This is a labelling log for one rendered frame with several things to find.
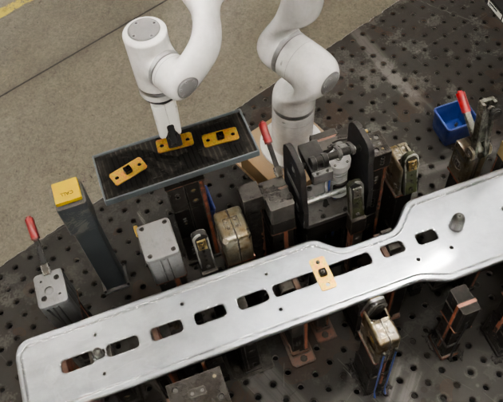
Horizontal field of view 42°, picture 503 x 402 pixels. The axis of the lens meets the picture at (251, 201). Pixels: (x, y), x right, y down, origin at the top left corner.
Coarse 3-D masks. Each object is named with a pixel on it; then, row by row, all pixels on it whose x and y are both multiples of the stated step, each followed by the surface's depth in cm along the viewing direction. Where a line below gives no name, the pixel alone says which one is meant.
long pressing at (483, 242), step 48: (432, 192) 162; (480, 192) 161; (384, 240) 156; (480, 240) 154; (192, 288) 152; (240, 288) 152; (336, 288) 150; (384, 288) 150; (48, 336) 148; (96, 336) 148; (144, 336) 147; (192, 336) 146; (240, 336) 145; (48, 384) 143; (96, 384) 142
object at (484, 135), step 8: (480, 104) 149; (488, 104) 149; (496, 104) 149; (480, 112) 150; (488, 112) 149; (496, 112) 147; (480, 120) 152; (488, 120) 154; (480, 128) 153; (488, 128) 155; (480, 136) 155; (488, 136) 156; (472, 144) 159; (488, 144) 158
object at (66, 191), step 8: (56, 184) 151; (64, 184) 151; (72, 184) 151; (56, 192) 150; (64, 192) 150; (72, 192) 150; (80, 192) 150; (56, 200) 149; (64, 200) 149; (72, 200) 149
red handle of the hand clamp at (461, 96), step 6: (456, 96) 160; (462, 96) 159; (462, 102) 159; (468, 102) 159; (462, 108) 159; (468, 108) 159; (468, 114) 159; (468, 120) 159; (468, 126) 160; (480, 144) 160; (480, 150) 159
